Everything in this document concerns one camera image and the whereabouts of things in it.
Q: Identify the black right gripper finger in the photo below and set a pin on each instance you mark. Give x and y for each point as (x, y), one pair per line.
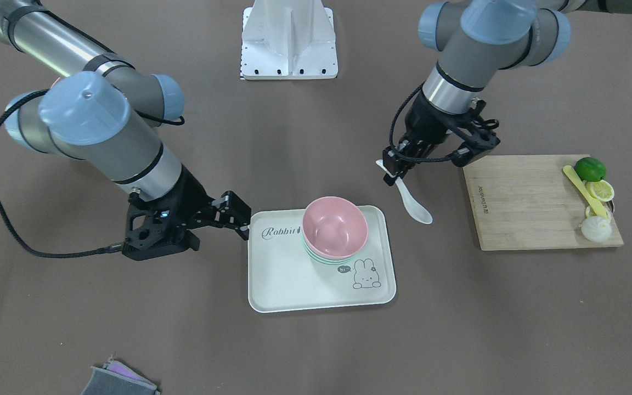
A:
(232, 209)
(241, 229)

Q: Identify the white plastic spoon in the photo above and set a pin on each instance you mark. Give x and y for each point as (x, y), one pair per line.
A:
(413, 207)

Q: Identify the cream rabbit tray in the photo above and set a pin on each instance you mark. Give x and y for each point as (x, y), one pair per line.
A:
(282, 277)

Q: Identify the yellow plastic knife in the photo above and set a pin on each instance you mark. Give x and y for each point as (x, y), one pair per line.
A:
(595, 205)

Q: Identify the white steamed bun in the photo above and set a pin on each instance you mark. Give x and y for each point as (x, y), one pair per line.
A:
(596, 229)

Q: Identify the small pink bowl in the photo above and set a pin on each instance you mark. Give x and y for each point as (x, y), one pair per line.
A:
(334, 229)

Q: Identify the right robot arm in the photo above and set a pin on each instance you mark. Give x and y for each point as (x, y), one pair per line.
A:
(103, 111)

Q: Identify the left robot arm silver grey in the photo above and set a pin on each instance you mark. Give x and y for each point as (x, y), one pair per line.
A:
(475, 39)

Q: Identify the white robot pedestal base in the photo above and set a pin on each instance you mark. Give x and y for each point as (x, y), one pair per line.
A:
(288, 40)

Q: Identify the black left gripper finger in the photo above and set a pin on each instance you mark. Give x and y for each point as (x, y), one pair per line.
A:
(407, 154)
(395, 166)

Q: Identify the bamboo cutting board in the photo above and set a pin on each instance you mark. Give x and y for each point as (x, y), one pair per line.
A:
(525, 202)

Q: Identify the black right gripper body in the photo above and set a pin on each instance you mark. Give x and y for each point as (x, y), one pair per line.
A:
(191, 196)

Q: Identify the stacked green bowls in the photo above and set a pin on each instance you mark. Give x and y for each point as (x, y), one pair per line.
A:
(330, 262)

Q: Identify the green lime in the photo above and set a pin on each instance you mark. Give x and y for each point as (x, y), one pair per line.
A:
(590, 169)

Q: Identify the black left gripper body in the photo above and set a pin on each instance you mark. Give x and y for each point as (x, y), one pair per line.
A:
(421, 122)

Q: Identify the grey folded cloth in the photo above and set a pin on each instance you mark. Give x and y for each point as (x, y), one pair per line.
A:
(115, 377)

